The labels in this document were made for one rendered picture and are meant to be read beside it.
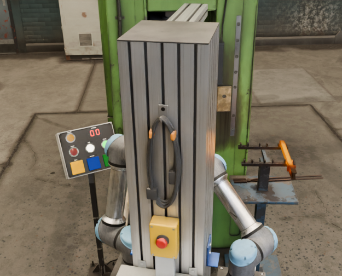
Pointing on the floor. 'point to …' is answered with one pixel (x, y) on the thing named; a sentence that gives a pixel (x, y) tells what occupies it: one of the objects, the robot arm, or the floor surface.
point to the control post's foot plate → (94, 270)
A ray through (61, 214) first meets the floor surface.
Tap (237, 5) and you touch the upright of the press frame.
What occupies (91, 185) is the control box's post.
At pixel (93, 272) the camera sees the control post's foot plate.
